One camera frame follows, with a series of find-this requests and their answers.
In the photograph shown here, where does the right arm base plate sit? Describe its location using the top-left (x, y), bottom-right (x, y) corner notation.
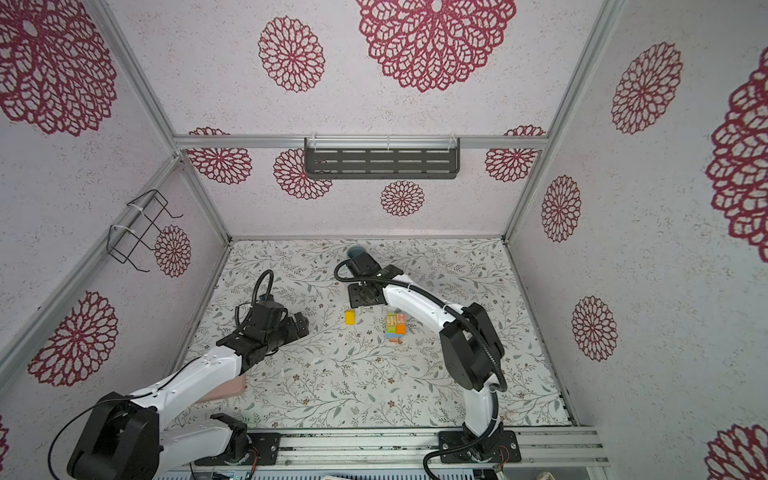
top-left (438, 428), bottom-right (522, 464)

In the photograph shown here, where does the teal cup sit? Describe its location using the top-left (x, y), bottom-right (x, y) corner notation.
top-left (347, 245), bottom-right (366, 258)

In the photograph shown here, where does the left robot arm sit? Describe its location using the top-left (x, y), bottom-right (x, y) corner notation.
top-left (66, 300), bottom-right (309, 479)

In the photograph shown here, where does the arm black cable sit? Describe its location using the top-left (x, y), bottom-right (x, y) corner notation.
top-left (47, 268), bottom-right (276, 480)
top-left (333, 259), bottom-right (510, 480)

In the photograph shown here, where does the grey wall shelf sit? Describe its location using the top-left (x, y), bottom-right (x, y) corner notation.
top-left (304, 137), bottom-right (461, 180)

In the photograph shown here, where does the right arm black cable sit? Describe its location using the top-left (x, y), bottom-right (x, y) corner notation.
top-left (333, 259), bottom-right (510, 480)

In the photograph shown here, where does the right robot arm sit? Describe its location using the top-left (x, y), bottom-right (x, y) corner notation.
top-left (333, 246), bottom-right (508, 444)

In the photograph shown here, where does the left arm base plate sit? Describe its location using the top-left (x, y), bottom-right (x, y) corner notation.
top-left (196, 433), bottom-right (282, 466)

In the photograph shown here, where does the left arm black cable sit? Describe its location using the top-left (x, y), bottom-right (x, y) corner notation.
top-left (47, 268), bottom-right (276, 480)

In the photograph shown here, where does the pink flat block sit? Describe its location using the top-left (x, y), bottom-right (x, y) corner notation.
top-left (198, 376), bottom-right (246, 403)

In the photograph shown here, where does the black wire rack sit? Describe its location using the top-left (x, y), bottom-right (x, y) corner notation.
top-left (105, 189), bottom-right (183, 273)

